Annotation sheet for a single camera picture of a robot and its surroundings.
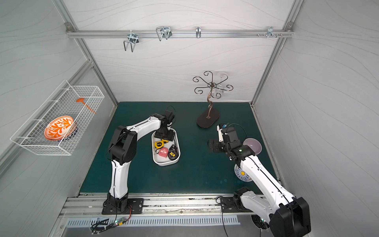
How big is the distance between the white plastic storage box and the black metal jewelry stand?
0.74 feet

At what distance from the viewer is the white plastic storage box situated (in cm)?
85

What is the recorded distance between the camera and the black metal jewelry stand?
87cm
